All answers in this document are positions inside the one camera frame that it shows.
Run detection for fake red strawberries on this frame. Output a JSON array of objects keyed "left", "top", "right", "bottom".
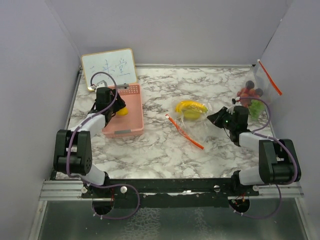
[{"left": 237, "top": 87, "right": 260, "bottom": 105}]

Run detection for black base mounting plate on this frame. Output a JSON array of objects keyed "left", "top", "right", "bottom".
[{"left": 81, "top": 178, "right": 259, "bottom": 209}]

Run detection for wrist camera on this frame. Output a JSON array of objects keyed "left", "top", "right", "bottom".
[
  {"left": 226, "top": 96, "right": 241, "bottom": 114},
  {"left": 90, "top": 80, "right": 108, "bottom": 92}
]

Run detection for small whiteboard with writing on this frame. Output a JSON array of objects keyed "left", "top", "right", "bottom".
[{"left": 81, "top": 48, "right": 138, "bottom": 91}]

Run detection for pink plastic basket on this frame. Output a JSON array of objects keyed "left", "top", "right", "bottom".
[{"left": 102, "top": 83, "right": 144, "bottom": 138}]

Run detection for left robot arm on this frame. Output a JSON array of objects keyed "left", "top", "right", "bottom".
[{"left": 53, "top": 87, "right": 126, "bottom": 198}]

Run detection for zip bag with yellow fruit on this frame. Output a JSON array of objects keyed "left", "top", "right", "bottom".
[{"left": 165, "top": 99, "right": 213, "bottom": 150}]

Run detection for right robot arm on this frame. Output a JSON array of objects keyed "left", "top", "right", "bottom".
[{"left": 207, "top": 105, "right": 302, "bottom": 196}]

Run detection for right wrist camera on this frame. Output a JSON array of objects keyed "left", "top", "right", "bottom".
[{"left": 226, "top": 96, "right": 241, "bottom": 114}]

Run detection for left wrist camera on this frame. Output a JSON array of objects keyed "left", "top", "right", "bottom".
[{"left": 90, "top": 80, "right": 108, "bottom": 92}]

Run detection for zip bag with red fruit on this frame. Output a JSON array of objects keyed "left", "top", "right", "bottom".
[{"left": 236, "top": 59, "right": 283, "bottom": 111}]

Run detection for fake yellow mango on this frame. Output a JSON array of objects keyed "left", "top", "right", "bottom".
[{"left": 116, "top": 107, "right": 129, "bottom": 116}]

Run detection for fake green grapes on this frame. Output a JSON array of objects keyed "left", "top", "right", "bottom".
[{"left": 248, "top": 99, "right": 265, "bottom": 121}]

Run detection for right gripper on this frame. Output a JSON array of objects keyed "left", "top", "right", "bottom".
[{"left": 207, "top": 106, "right": 236, "bottom": 131}]

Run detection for aluminium frame rail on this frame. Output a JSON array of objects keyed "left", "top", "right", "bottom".
[{"left": 39, "top": 178, "right": 87, "bottom": 201}]

